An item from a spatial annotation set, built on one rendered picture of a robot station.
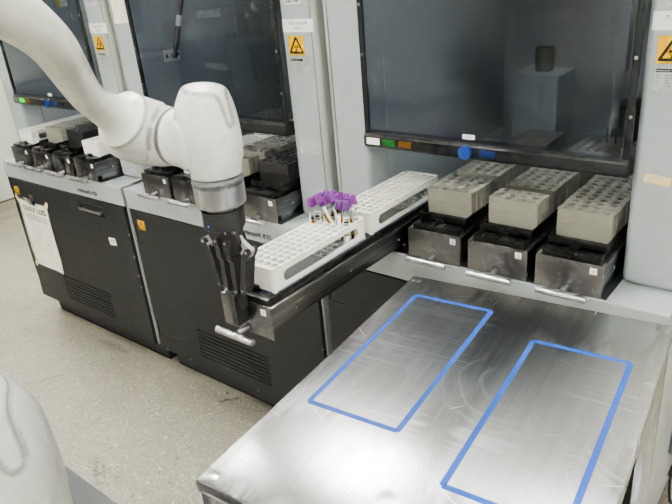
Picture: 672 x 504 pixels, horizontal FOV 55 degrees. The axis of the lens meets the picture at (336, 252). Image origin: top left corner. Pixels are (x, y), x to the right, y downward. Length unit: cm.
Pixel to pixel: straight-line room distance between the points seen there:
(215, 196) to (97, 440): 141
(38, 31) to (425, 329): 70
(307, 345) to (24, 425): 117
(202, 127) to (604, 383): 71
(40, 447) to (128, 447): 143
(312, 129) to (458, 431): 104
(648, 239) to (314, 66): 86
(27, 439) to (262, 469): 28
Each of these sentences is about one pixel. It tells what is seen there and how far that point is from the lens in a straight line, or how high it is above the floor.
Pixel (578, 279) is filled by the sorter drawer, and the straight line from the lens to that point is 137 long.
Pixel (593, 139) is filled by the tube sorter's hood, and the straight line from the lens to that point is 135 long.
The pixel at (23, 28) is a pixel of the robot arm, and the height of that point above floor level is 134.
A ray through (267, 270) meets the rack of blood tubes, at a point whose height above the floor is 86.
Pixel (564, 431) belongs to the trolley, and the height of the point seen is 82.
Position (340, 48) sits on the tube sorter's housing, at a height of 119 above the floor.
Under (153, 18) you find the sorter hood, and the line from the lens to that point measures 208.
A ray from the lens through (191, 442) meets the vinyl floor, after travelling 224.
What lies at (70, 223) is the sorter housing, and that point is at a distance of 274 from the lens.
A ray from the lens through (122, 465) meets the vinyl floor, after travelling 224.
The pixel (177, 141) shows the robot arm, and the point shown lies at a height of 113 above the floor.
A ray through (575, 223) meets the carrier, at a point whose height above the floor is 85.
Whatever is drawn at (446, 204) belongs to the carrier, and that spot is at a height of 85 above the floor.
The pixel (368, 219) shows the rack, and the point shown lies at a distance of 144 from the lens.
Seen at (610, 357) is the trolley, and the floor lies 82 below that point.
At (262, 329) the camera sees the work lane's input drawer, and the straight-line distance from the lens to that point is 126.
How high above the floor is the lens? 139
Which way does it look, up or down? 24 degrees down
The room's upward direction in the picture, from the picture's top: 5 degrees counter-clockwise
